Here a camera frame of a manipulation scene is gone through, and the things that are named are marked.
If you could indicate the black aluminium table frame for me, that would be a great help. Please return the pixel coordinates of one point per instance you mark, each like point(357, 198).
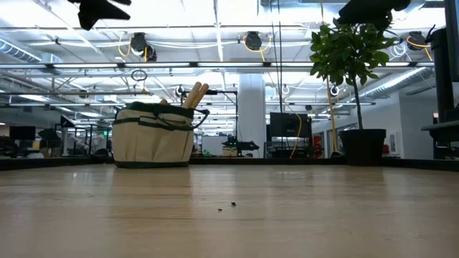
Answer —
point(251, 161)

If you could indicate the black robot arm on stand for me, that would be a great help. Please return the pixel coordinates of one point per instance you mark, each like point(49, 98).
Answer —
point(240, 145)

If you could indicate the black metal station frame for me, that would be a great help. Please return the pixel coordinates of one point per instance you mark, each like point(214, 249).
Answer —
point(222, 92)

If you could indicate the white box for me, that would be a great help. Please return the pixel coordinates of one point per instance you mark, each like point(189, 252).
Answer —
point(214, 145)

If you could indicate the beige green gardening bag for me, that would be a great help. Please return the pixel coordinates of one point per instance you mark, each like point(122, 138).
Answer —
point(150, 136)

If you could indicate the small black monitor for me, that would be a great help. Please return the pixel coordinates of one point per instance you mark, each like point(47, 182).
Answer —
point(22, 133)

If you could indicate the black monitor on cart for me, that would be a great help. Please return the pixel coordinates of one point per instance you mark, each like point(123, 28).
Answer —
point(288, 124)

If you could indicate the green potted plant black pot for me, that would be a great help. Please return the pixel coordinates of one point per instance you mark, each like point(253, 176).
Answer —
point(362, 143)

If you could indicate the grey desk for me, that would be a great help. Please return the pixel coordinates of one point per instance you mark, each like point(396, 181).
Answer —
point(441, 125)

